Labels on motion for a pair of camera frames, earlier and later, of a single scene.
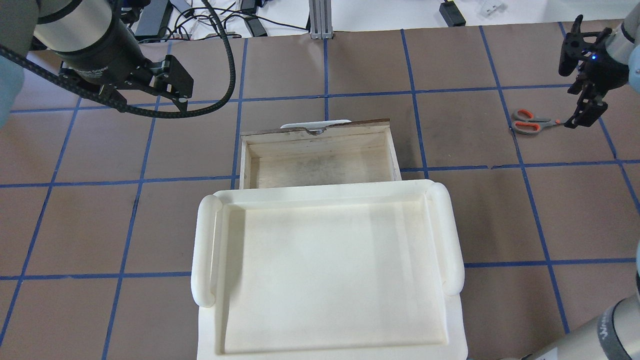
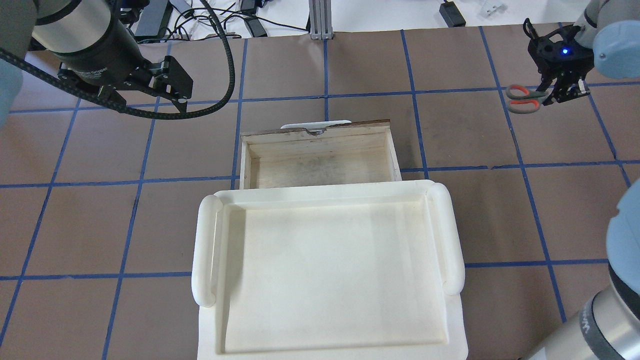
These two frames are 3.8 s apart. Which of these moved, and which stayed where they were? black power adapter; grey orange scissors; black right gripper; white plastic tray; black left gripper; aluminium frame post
Moved: grey orange scissors; black right gripper
Stayed: aluminium frame post; white plastic tray; black left gripper; black power adapter
